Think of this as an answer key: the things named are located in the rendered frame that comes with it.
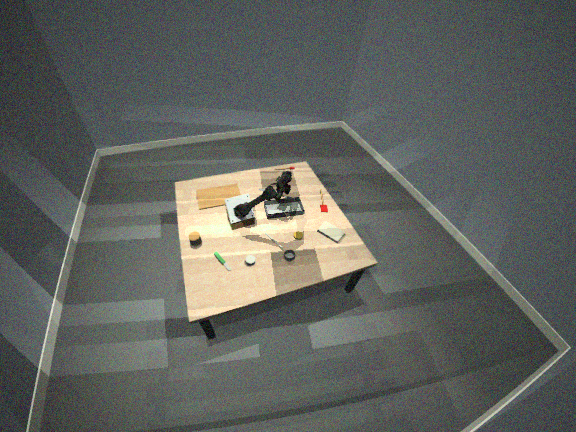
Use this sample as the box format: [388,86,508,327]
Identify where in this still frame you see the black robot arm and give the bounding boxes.
[233,171,292,218]

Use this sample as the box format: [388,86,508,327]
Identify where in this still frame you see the grey saucepan with long handle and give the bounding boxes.
[265,233,295,261]

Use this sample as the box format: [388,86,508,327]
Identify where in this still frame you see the grey rectangular roasting tin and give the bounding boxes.
[264,197,304,219]

